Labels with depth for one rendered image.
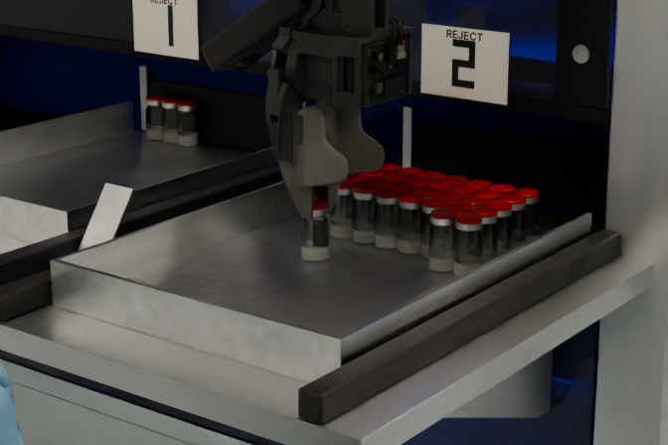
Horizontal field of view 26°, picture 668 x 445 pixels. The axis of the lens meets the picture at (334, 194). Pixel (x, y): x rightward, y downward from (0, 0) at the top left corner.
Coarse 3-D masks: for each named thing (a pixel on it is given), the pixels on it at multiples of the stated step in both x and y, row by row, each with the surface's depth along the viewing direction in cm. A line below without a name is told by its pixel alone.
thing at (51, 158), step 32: (32, 128) 146; (64, 128) 149; (96, 128) 153; (128, 128) 157; (0, 160) 143; (32, 160) 145; (64, 160) 145; (96, 160) 145; (128, 160) 145; (160, 160) 145; (192, 160) 145; (224, 160) 145; (256, 160) 135; (0, 192) 134; (32, 192) 134; (64, 192) 134; (96, 192) 134; (160, 192) 125; (0, 224) 121; (32, 224) 119; (64, 224) 117
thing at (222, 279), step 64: (256, 192) 122; (64, 256) 105; (128, 256) 110; (192, 256) 116; (256, 256) 116; (384, 256) 116; (512, 256) 106; (128, 320) 101; (192, 320) 97; (256, 320) 93; (320, 320) 102; (384, 320) 93
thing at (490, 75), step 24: (432, 48) 123; (456, 48) 121; (480, 48) 120; (504, 48) 118; (432, 72) 123; (480, 72) 120; (504, 72) 119; (456, 96) 122; (480, 96) 121; (504, 96) 120
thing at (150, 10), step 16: (144, 0) 142; (160, 0) 140; (176, 0) 139; (192, 0) 138; (144, 16) 142; (160, 16) 141; (176, 16) 139; (192, 16) 138; (144, 32) 142; (160, 32) 141; (176, 32) 140; (192, 32) 139; (144, 48) 143; (160, 48) 142; (176, 48) 140; (192, 48) 139
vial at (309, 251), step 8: (320, 216) 113; (304, 224) 114; (312, 224) 113; (320, 224) 113; (328, 224) 114; (304, 232) 114; (312, 232) 113; (320, 232) 114; (328, 232) 114; (304, 240) 114; (312, 240) 114; (320, 240) 114; (328, 240) 115; (304, 248) 114; (312, 248) 114; (320, 248) 114; (328, 248) 115; (304, 256) 114; (312, 256) 114; (320, 256) 114; (328, 256) 115
